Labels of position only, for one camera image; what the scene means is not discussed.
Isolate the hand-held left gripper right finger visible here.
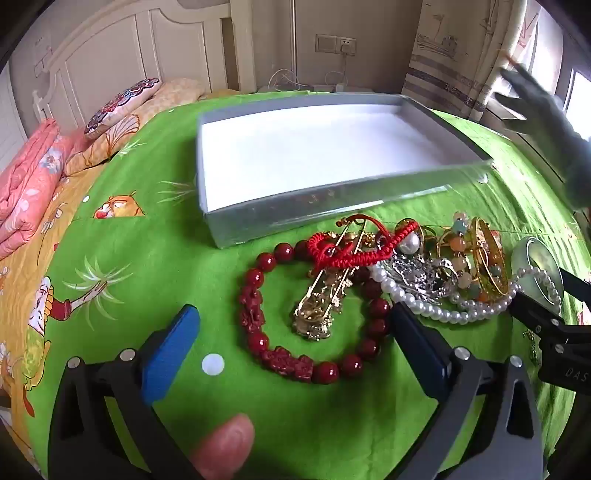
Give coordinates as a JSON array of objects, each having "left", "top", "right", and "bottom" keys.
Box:
[{"left": 387, "top": 302, "right": 543, "bottom": 480}]

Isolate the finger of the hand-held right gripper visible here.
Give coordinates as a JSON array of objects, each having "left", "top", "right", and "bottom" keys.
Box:
[
  {"left": 508, "top": 290, "right": 570, "bottom": 335},
  {"left": 560, "top": 269, "right": 591, "bottom": 301}
]

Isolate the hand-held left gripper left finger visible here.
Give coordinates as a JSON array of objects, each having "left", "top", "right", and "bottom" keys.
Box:
[{"left": 48, "top": 304, "right": 204, "bottom": 480}]

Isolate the pale green jade bangle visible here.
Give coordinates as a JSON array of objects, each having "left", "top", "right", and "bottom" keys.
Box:
[{"left": 510, "top": 236, "right": 566, "bottom": 318}]

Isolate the silver filigree brooch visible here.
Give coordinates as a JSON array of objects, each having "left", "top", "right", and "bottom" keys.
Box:
[{"left": 379, "top": 255, "right": 461, "bottom": 304}]

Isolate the red braided cord bracelet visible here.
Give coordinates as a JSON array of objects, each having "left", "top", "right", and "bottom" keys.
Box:
[{"left": 306, "top": 215, "right": 420, "bottom": 278}]

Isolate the grey shallow cardboard box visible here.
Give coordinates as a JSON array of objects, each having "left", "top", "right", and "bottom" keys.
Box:
[{"left": 196, "top": 91, "right": 495, "bottom": 250}]

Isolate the person's left hand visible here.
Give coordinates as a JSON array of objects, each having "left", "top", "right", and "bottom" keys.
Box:
[{"left": 191, "top": 413, "right": 256, "bottom": 480}]

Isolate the person's right hand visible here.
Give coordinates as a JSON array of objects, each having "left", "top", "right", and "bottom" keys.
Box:
[{"left": 495, "top": 64, "right": 591, "bottom": 209}]

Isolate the gold bangle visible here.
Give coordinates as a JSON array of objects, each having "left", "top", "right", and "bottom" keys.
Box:
[{"left": 470, "top": 217, "right": 514, "bottom": 297}]

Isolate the green cartoon print cloth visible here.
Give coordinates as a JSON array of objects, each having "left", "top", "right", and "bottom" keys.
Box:
[{"left": 33, "top": 90, "right": 591, "bottom": 480}]

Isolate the large gold pin brooch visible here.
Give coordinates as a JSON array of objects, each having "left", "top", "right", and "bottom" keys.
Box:
[{"left": 290, "top": 217, "right": 372, "bottom": 343}]

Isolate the window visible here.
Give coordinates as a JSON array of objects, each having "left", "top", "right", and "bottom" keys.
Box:
[{"left": 553, "top": 68, "right": 591, "bottom": 145}]

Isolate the pink folded quilt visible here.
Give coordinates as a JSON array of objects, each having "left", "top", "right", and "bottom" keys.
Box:
[{"left": 0, "top": 119, "right": 75, "bottom": 260}]

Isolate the yellow shell pattern pillow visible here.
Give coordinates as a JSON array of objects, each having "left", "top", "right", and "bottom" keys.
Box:
[{"left": 64, "top": 78, "right": 205, "bottom": 177}]

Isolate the ship print curtain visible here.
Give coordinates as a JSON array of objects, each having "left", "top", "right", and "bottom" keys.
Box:
[{"left": 401, "top": 0, "right": 542, "bottom": 124}]

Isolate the embroidered flower pillow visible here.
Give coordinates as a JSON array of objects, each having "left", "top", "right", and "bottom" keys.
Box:
[{"left": 83, "top": 77, "right": 162, "bottom": 138}]

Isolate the white nightstand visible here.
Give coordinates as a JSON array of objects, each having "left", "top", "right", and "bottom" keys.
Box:
[{"left": 255, "top": 83, "right": 376, "bottom": 96}]

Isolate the cream wooden headboard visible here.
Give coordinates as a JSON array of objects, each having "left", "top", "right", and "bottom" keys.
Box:
[{"left": 8, "top": 0, "right": 234, "bottom": 136}]

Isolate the white pearl necklace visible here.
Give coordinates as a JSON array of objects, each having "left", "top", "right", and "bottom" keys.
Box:
[{"left": 368, "top": 264, "right": 563, "bottom": 325}]

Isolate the pastel stone bead bracelet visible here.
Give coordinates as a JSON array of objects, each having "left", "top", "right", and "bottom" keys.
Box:
[{"left": 435, "top": 211, "right": 505, "bottom": 304}]

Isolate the dark red bead bracelet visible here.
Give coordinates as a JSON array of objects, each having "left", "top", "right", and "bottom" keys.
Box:
[{"left": 238, "top": 241, "right": 393, "bottom": 385}]

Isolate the white charging cable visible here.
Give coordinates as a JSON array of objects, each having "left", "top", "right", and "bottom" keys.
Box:
[{"left": 267, "top": 54, "right": 348, "bottom": 92}]

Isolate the wall socket panel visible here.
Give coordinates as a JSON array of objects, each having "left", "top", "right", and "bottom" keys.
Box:
[{"left": 315, "top": 32, "right": 358, "bottom": 57}]

